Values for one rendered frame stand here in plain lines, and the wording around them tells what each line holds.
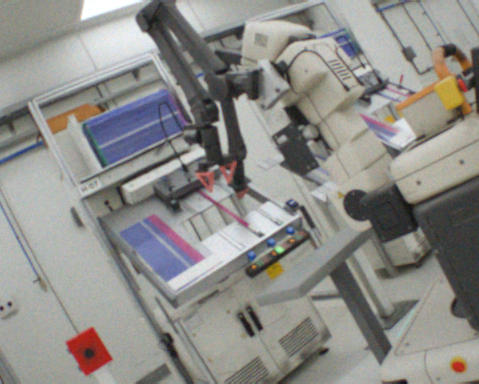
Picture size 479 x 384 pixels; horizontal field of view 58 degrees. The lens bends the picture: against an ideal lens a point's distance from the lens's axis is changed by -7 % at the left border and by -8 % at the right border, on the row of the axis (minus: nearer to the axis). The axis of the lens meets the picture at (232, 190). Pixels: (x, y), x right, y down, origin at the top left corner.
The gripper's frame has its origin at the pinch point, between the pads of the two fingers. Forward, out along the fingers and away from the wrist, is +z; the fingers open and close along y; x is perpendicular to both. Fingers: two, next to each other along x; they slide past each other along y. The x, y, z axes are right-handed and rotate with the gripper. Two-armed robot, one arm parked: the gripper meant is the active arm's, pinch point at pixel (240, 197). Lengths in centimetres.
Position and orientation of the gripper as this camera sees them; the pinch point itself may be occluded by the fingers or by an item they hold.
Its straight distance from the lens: 223.4
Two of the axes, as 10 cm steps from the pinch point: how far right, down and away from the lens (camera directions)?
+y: -7.8, 4.3, -4.6
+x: 6.2, 4.4, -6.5
